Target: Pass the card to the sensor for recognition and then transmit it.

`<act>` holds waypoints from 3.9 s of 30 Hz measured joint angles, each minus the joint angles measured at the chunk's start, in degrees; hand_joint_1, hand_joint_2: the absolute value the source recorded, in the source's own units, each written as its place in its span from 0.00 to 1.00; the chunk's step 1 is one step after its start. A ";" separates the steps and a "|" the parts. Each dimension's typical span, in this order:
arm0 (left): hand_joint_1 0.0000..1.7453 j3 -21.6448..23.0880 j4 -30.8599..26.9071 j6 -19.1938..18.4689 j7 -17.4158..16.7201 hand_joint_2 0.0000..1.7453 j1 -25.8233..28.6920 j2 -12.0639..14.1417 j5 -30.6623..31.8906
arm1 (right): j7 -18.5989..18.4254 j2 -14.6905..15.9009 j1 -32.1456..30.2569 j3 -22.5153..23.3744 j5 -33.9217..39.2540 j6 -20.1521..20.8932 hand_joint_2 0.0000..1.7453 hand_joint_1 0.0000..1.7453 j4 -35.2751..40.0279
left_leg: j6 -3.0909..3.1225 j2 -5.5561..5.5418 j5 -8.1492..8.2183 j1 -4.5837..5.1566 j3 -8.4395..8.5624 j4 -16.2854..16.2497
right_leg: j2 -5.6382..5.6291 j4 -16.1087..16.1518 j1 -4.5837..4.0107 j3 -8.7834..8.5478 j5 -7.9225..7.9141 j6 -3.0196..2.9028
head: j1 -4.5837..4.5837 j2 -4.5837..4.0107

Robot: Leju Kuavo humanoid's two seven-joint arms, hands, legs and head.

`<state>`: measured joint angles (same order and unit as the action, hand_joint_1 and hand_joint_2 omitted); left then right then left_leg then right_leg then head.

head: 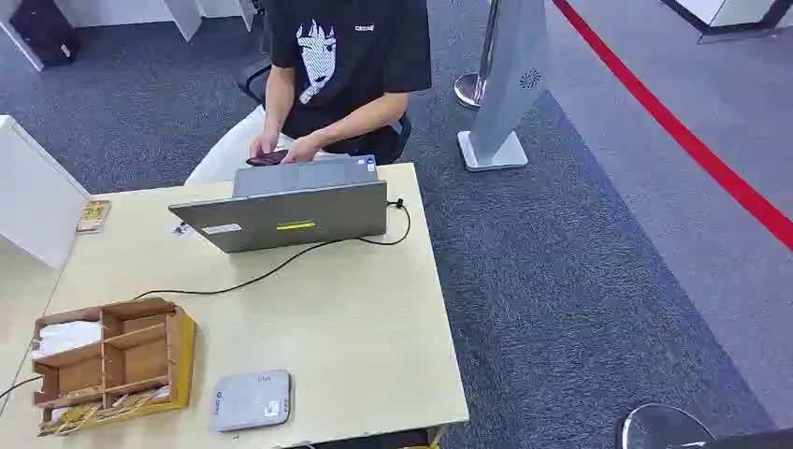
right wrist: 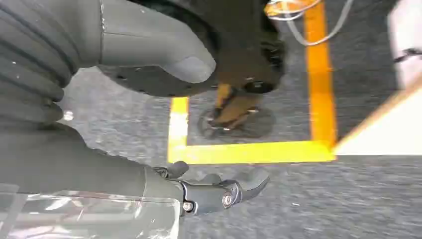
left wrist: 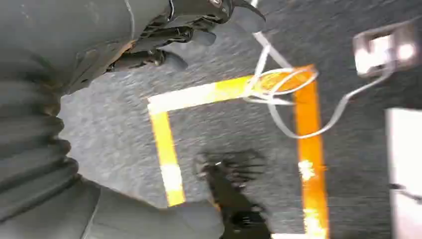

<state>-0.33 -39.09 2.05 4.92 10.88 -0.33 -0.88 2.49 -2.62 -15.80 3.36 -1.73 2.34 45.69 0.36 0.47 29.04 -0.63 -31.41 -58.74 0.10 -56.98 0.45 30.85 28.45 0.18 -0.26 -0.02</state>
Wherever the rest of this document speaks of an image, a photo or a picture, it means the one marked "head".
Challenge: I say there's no grey laptop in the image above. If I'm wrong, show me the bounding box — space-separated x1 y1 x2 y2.
168 154 389 254

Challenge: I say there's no dark phone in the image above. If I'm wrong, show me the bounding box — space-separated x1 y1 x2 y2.
245 149 291 167

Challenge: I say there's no person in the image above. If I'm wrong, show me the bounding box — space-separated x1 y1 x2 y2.
184 0 434 187

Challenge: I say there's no pale wooden desk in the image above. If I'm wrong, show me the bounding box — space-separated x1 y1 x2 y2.
0 163 470 449

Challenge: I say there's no grey standing kiosk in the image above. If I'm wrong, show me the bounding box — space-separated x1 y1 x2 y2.
456 0 550 173

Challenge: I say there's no wooden compartment box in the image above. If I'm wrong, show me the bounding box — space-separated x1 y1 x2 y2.
32 297 197 438

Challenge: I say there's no red barrier belt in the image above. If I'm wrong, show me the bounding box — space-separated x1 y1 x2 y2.
551 0 793 253

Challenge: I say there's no small card pack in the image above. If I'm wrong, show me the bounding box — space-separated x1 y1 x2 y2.
76 199 113 235

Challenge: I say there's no chrome stanchion base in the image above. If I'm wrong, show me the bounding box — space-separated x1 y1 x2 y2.
615 403 716 449

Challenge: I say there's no white cards stack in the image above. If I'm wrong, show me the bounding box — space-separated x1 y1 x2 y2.
32 320 104 361

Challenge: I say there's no white partition panel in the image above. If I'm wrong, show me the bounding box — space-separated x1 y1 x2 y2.
0 115 92 270

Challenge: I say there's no white cabinet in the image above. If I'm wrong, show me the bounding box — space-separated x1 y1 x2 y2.
660 0 793 45

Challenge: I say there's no dark bag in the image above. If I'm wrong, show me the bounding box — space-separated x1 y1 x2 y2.
8 0 81 67

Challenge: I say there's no black power cable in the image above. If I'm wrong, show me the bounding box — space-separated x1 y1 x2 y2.
0 197 412 401

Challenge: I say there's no chrome stanchion post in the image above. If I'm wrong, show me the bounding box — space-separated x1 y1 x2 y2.
453 0 502 111

